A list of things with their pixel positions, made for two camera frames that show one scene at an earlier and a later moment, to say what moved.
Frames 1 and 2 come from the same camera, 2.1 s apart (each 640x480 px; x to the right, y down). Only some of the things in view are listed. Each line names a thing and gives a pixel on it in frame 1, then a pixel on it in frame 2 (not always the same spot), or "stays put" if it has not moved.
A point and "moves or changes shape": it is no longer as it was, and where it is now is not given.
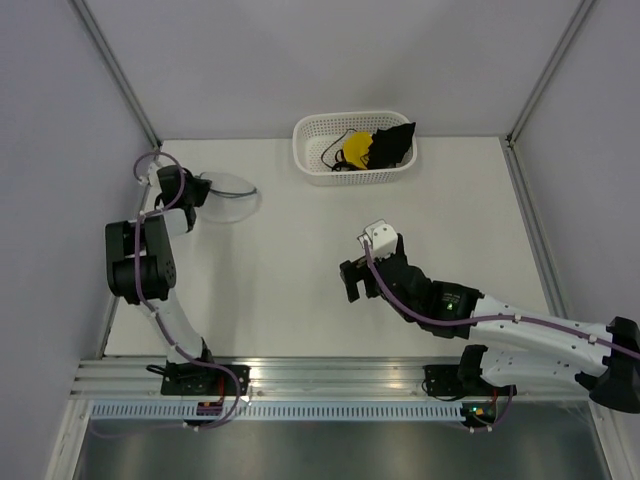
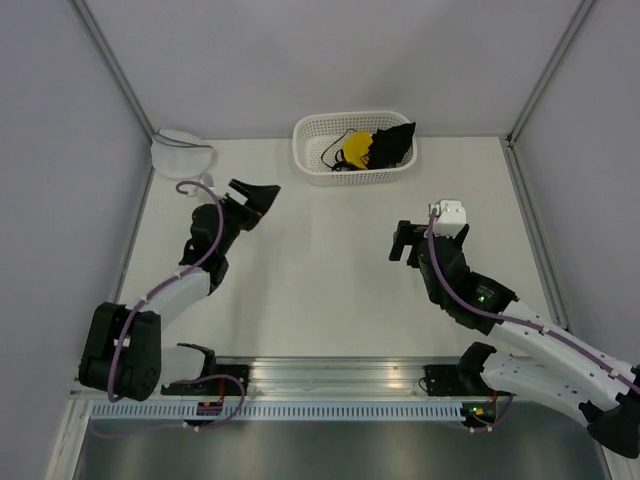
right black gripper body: x=400 y=253 -> x=458 y=241
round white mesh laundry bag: x=230 y=200 moves or changes shape
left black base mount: x=202 y=380 stays put
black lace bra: x=388 y=147 stays put
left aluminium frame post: x=119 y=71 stays put
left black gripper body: x=197 y=191 -> x=236 y=218
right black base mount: x=442 y=381 stays put
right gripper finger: x=353 y=272 -> x=406 y=234
